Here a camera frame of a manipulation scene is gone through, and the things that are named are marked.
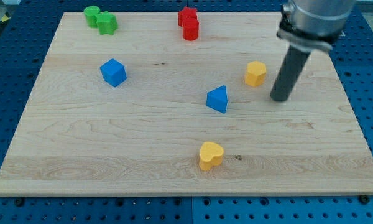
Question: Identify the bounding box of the yellow heart block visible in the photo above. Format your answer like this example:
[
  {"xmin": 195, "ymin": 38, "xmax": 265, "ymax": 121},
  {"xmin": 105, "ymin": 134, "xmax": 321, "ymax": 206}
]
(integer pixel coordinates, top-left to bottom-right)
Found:
[{"xmin": 199, "ymin": 141, "xmax": 224, "ymax": 171}]

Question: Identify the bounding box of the red star block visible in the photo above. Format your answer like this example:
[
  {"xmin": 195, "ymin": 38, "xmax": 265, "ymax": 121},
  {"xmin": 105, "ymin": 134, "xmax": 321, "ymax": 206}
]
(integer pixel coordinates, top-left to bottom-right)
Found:
[{"xmin": 178, "ymin": 6, "xmax": 198, "ymax": 27}]

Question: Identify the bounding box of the blue triangle block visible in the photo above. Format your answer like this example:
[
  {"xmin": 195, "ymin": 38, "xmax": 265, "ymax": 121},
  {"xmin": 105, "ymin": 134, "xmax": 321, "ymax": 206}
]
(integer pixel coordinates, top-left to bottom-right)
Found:
[{"xmin": 206, "ymin": 85, "xmax": 228, "ymax": 114}]

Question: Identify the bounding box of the green cylinder block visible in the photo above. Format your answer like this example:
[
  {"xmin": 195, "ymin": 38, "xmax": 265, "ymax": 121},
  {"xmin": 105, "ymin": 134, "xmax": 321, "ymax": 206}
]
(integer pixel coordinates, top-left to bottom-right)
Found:
[{"xmin": 83, "ymin": 6, "xmax": 101, "ymax": 28}]

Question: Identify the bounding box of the yellow hexagon block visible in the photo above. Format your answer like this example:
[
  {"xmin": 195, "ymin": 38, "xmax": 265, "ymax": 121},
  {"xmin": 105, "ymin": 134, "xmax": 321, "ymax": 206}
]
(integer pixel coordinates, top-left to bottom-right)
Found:
[{"xmin": 244, "ymin": 61, "xmax": 267, "ymax": 87}]

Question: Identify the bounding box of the blue cube block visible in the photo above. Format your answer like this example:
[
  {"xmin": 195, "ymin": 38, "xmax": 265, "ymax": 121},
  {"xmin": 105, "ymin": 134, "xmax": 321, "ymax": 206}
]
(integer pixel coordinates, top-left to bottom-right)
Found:
[{"xmin": 99, "ymin": 58, "xmax": 127, "ymax": 87}]

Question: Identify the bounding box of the red cylinder block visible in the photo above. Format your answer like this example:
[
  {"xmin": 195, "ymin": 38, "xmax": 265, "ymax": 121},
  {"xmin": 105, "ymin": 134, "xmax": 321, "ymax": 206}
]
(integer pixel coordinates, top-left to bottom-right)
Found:
[{"xmin": 182, "ymin": 17, "xmax": 199, "ymax": 41}]

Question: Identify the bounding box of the light wooden board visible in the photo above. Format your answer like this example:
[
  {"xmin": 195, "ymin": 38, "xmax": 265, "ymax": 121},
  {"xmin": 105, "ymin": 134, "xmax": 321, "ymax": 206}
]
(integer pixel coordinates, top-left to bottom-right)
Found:
[{"xmin": 0, "ymin": 12, "xmax": 373, "ymax": 197}]

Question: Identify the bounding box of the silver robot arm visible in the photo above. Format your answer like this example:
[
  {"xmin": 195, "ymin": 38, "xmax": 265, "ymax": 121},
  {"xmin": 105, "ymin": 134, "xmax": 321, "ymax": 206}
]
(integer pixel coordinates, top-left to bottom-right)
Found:
[{"xmin": 270, "ymin": 0, "xmax": 356, "ymax": 102}]

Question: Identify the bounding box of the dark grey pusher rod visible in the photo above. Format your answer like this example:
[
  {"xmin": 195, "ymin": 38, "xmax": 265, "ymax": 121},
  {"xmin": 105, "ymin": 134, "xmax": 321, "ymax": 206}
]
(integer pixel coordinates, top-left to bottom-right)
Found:
[{"xmin": 270, "ymin": 45, "xmax": 311, "ymax": 102}]

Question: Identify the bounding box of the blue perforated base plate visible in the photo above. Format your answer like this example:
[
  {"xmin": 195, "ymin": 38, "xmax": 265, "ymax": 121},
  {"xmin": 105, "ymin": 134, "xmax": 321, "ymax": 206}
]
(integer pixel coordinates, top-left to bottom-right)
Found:
[{"xmin": 0, "ymin": 0, "xmax": 373, "ymax": 223}]

